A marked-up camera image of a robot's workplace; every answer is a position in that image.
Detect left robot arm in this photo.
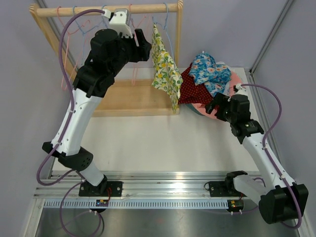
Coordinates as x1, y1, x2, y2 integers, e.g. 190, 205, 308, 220
42, 29, 151, 196

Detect pink skirt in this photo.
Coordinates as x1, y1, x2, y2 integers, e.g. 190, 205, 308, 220
188, 72, 242, 119

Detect wooden clothes rack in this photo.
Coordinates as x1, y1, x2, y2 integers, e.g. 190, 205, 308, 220
29, 0, 184, 117

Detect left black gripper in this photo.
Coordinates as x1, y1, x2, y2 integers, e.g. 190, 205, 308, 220
108, 29, 151, 77

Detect pink hanger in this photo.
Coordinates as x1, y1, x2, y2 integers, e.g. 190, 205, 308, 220
63, 19, 91, 80
128, 3, 149, 85

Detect light blue hanger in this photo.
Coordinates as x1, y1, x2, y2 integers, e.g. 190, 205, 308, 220
72, 6, 91, 38
152, 2, 176, 61
101, 4, 112, 29

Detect black mounting plate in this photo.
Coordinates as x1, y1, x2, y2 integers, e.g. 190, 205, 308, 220
204, 181, 246, 198
79, 181, 123, 197

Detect red polka dot skirt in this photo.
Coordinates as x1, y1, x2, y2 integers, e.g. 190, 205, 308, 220
178, 64, 213, 105

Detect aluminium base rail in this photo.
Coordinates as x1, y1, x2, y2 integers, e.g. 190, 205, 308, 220
34, 171, 228, 199

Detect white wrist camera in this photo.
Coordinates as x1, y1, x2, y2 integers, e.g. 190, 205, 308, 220
102, 8, 133, 39
228, 83, 248, 102

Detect white slotted cable duct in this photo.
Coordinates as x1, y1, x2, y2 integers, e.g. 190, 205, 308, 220
44, 198, 228, 209

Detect white skirt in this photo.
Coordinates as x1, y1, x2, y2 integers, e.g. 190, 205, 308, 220
216, 61, 234, 72

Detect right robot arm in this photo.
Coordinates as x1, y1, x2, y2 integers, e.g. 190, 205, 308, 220
205, 93, 309, 228

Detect yellow lemon print skirt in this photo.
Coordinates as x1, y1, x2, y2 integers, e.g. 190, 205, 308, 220
152, 24, 183, 114

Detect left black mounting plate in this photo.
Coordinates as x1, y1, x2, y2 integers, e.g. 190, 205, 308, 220
79, 181, 123, 197

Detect blue floral skirt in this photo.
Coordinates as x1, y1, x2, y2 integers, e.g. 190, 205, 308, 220
189, 51, 232, 97

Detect aluminium frame post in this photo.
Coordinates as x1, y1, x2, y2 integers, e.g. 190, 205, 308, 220
249, 0, 296, 76

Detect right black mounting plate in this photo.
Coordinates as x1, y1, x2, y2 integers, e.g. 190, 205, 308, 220
204, 181, 246, 198

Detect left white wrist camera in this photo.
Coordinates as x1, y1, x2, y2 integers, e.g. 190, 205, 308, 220
102, 8, 133, 39

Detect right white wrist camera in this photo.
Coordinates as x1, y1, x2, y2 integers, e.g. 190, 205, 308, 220
228, 83, 248, 102

